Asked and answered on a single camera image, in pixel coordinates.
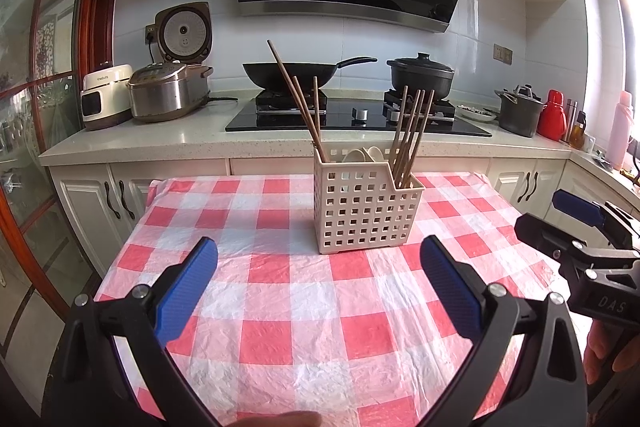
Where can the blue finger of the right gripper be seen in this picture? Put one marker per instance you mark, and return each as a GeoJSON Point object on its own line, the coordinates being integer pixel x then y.
{"type": "Point", "coordinates": [589, 213]}

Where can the steel vacuum flask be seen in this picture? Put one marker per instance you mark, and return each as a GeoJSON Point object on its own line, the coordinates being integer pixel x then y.
{"type": "Point", "coordinates": [571, 111]}

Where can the silver open rice cooker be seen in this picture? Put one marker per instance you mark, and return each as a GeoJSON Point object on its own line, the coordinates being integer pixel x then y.
{"type": "Point", "coordinates": [178, 84]}

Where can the small white dish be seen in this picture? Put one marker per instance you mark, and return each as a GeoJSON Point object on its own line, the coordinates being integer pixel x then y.
{"type": "Point", "coordinates": [476, 114]}

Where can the black wok pan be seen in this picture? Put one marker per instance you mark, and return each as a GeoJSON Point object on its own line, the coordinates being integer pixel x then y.
{"type": "Point", "coordinates": [269, 77]}

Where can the dark grey stock pot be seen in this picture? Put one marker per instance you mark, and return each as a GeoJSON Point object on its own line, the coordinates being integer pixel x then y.
{"type": "Point", "coordinates": [520, 110]}

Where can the black lidded casserole pot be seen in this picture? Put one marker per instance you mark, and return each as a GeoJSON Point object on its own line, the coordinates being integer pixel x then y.
{"type": "Point", "coordinates": [421, 73]}

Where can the white small kitchen appliance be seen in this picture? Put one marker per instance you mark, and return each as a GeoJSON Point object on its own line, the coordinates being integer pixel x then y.
{"type": "Point", "coordinates": [104, 98]}

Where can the person's left hand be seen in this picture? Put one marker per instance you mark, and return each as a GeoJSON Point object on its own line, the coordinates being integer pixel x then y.
{"type": "Point", "coordinates": [290, 419]}

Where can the red white checkered tablecloth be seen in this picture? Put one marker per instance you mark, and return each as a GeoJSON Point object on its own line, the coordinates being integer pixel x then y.
{"type": "Point", "coordinates": [359, 337]}

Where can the white perforated utensil basket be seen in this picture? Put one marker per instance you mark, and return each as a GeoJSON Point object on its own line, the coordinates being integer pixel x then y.
{"type": "Point", "coordinates": [357, 206]}

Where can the person's right hand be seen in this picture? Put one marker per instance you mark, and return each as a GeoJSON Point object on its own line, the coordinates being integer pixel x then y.
{"type": "Point", "coordinates": [600, 344]}

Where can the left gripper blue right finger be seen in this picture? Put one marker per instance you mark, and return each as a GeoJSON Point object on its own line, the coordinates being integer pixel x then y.
{"type": "Point", "coordinates": [485, 318]}

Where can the oil bottle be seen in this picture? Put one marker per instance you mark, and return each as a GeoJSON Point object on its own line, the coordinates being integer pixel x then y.
{"type": "Point", "coordinates": [577, 135]}

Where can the wall power outlet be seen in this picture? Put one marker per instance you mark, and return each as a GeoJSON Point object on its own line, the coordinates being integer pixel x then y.
{"type": "Point", "coordinates": [502, 54]}

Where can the pink water bottle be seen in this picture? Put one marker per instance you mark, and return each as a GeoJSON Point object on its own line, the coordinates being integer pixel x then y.
{"type": "Point", "coordinates": [621, 130]}

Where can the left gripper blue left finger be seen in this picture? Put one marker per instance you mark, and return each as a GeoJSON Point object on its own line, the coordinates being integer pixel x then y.
{"type": "Point", "coordinates": [150, 317]}

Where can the red wooden glass door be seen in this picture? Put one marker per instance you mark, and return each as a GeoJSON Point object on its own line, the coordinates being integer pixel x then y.
{"type": "Point", "coordinates": [47, 46]}

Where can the red thermos jug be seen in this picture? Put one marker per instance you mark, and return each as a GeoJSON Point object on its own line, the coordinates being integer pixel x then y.
{"type": "Point", "coordinates": [552, 120]}

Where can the black glass gas stove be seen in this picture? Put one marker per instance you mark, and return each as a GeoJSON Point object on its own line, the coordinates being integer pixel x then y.
{"type": "Point", "coordinates": [269, 111]}

